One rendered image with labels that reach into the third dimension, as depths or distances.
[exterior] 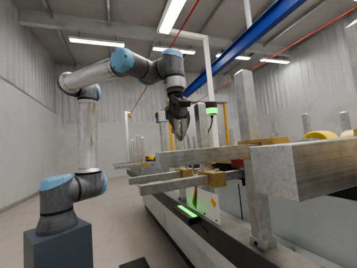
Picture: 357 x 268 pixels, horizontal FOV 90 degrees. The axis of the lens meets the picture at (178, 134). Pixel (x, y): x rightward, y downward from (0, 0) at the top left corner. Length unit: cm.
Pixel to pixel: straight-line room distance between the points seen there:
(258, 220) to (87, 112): 106
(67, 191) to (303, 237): 106
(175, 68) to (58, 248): 99
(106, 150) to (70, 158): 138
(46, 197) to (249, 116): 102
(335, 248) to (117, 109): 841
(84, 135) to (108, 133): 723
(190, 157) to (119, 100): 843
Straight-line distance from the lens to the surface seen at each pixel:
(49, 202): 116
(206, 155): 37
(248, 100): 51
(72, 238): 117
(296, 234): 77
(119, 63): 75
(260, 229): 54
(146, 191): 59
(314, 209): 70
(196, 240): 94
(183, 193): 95
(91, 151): 122
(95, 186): 123
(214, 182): 64
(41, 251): 114
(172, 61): 77
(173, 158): 33
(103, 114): 859
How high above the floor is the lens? 96
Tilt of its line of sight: 5 degrees up
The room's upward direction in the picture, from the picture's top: 5 degrees counter-clockwise
